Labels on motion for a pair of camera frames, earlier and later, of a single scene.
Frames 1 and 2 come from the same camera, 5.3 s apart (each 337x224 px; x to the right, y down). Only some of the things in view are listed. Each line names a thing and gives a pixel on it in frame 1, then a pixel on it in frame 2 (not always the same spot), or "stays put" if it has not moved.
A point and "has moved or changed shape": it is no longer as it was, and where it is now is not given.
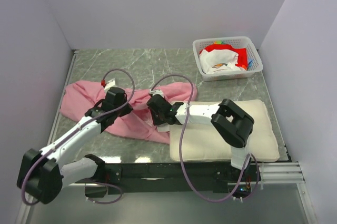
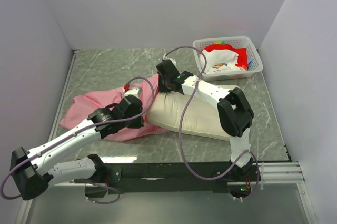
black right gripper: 156,122 → 161,88
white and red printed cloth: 221,57 stays put
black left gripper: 127,109 → 138,124
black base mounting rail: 157,177 stays put
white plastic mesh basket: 226,58 stays put
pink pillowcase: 139,122 has moved or changed shape
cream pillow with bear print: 206,142 has moved or changed shape
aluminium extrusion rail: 280,173 stays put
